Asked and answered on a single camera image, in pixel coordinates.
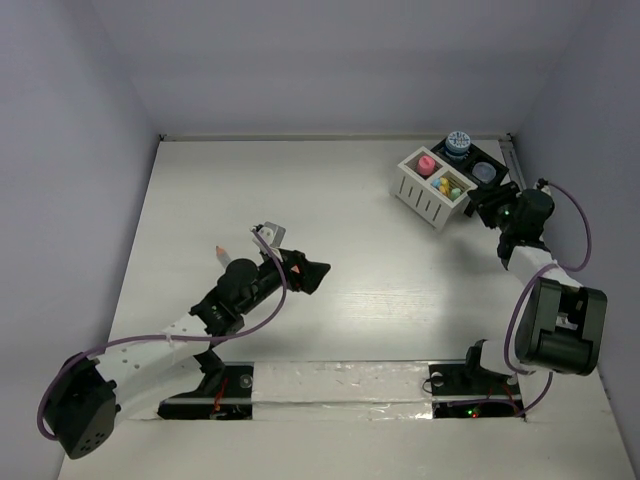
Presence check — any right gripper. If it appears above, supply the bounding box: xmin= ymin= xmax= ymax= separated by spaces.
xmin=466 ymin=180 xmax=522 ymax=234

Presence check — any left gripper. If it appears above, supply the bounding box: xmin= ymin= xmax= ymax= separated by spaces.
xmin=237 ymin=246 xmax=327 ymax=315

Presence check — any clear jar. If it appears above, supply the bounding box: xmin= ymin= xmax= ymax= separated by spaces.
xmin=471 ymin=162 xmax=497 ymax=184

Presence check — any yellow marker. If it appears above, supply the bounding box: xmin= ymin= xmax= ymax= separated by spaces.
xmin=439 ymin=178 xmax=450 ymax=196

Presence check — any blue lid jar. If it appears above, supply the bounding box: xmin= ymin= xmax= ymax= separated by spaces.
xmin=444 ymin=131 xmax=472 ymax=161

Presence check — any pink cap bottle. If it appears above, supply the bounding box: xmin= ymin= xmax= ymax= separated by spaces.
xmin=416 ymin=155 xmax=437 ymax=178

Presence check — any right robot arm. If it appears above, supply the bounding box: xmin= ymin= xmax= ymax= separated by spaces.
xmin=460 ymin=179 xmax=608 ymax=392

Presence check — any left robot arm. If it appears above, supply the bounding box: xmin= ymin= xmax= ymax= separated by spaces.
xmin=36 ymin=248 xmax=331 ymax=459

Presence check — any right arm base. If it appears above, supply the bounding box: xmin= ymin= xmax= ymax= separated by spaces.
xmin=421 ymin=340 xmax=524 ymax=419

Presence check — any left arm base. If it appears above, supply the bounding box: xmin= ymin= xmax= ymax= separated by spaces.
xmin=157 ymin=349 xmax=254 ymax=421

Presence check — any black and white organizer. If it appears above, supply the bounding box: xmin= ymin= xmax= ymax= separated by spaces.
xmin=390 ymin=141 xmax=508 ymax=231

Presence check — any foil tape strip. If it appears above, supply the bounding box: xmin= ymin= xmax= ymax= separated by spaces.
xmin=251 ymin=361 xmax=433 ymax=422

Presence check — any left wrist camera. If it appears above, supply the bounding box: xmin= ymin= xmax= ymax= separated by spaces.
xmin=252 ymin=221 xmax=286 ymax=248

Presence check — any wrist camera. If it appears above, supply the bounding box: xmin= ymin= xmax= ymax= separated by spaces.
xmin=252 ymin=221 xmax=286 ymax=248
xmin=536 ymin=178 xmax=552 ymax=197

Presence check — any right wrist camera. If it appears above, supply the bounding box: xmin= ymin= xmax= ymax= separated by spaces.
xmin=536 ymin=178 xmax=552 ymax=197

